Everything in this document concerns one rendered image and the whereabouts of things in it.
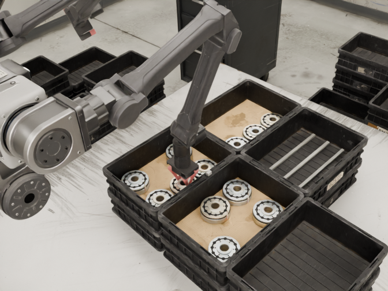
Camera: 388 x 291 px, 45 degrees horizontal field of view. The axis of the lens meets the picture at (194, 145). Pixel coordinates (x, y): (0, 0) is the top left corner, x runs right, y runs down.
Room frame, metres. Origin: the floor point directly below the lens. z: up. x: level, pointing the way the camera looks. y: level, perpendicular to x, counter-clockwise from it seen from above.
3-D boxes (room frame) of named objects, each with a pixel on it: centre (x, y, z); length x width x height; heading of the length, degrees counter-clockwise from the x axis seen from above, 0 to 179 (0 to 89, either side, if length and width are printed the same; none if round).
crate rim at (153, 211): (1.25, 0.09, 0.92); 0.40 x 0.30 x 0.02; 133
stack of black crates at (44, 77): (2.40, 0.97, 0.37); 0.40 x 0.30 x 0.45; 136
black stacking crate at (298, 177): (1.30, -0.41, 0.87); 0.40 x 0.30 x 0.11; 133
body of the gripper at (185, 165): (1.20, 0.04, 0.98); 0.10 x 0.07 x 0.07; 44
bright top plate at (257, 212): (1.05, -0.24, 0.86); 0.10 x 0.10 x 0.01
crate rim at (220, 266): (1.03, -0.11, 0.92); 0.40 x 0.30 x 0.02; 133
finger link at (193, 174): (1.19, 0.03, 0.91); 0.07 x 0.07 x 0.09; 44
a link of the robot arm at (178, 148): (1.20, 0.04, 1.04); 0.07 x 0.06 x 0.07; 136
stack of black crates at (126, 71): (2.41, 0.40, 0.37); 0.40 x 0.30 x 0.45; 136
